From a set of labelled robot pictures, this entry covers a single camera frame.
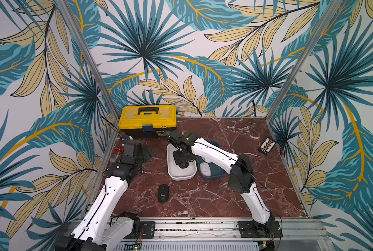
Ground white storage tray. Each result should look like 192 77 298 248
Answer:
166 144 197 181

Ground aluminium corner post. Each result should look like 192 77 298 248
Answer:
56 0 119 121
266 0 343 123

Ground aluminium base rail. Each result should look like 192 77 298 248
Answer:
107 217 336 251

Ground black mouse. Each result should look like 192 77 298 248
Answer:
158 184 170 203

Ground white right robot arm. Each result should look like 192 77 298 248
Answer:
168 131 275 231

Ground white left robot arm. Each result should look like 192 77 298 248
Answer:
54 140 152 251

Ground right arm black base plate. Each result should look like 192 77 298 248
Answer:
237 221 283 239

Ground white mouse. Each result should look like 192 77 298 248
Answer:
199 162 211 177
201 156 210 163

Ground yellow black toolbox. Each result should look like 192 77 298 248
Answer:
118 105 177 139

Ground left aluminium corner post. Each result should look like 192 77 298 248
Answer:
56 0 119 121

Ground small black patterned box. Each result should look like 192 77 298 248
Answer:
258 137 277 156

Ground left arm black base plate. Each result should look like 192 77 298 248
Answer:
124 220 156 239

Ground right aluminium corner post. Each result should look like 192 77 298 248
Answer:
266 0 343 123

